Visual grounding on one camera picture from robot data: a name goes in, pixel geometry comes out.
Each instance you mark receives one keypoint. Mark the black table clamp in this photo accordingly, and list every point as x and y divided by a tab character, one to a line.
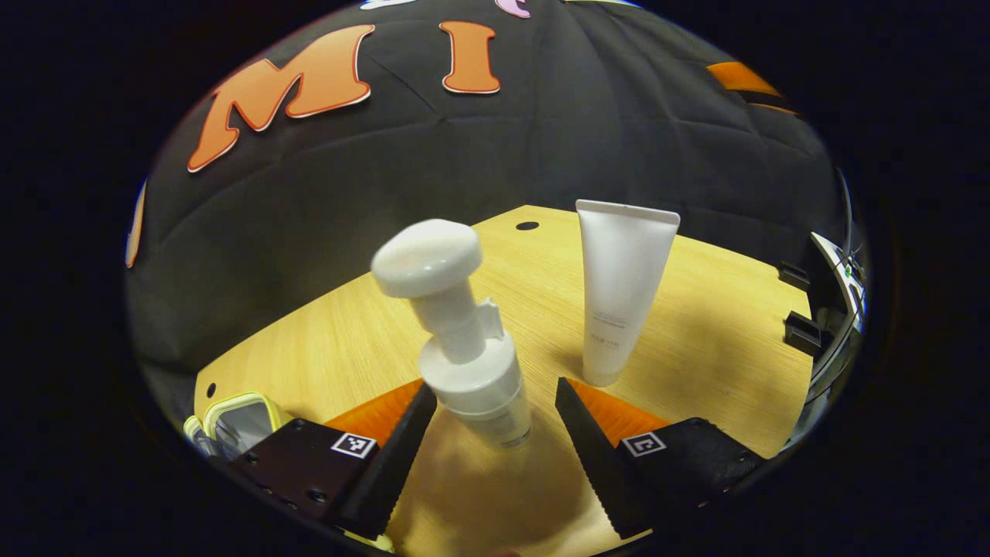
803	334
795	276

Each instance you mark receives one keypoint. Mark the white squeeze tube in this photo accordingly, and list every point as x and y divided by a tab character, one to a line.
623	286

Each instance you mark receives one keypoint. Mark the white pump bottle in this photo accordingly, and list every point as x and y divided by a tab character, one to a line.
472	363

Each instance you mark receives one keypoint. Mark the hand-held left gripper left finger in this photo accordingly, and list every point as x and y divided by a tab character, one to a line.
394	464

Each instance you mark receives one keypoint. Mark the white metal stand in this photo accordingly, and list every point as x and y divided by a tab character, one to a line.
839	267

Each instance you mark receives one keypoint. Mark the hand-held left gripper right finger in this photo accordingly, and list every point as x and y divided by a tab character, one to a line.
595	456

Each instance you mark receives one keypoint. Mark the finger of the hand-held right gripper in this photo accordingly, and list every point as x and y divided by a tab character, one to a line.
773	109
739	77

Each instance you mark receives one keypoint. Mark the cream small suitcase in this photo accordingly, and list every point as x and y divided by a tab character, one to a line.
244	422

